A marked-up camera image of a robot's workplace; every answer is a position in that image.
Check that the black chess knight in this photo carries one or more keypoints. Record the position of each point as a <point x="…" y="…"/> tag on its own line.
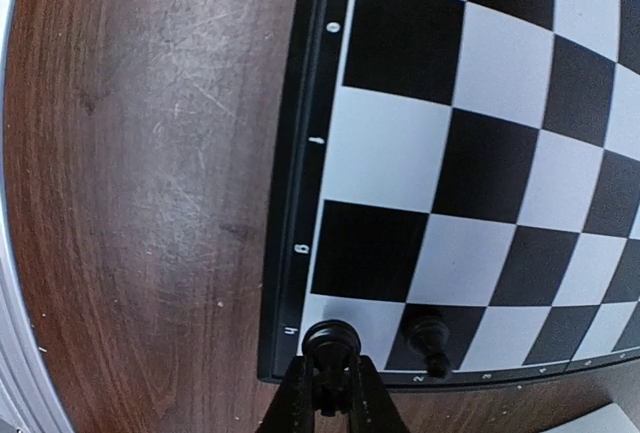
<point x="426" y="334"/>

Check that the white plastic tray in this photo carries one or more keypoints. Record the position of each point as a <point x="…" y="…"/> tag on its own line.
<point x="607" y="419"/>

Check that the black white chessboard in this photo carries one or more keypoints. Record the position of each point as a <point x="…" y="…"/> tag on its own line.
<point x="466" y="167"/>

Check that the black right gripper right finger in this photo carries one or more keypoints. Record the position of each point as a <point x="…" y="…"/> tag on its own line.
<point x="372" y="408"/>

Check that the front aluminium rail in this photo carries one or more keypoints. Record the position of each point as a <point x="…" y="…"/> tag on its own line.
<point x="29" y="401"/>

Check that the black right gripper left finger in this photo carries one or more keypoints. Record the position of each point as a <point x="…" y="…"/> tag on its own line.
<point x="291" y="409"/>

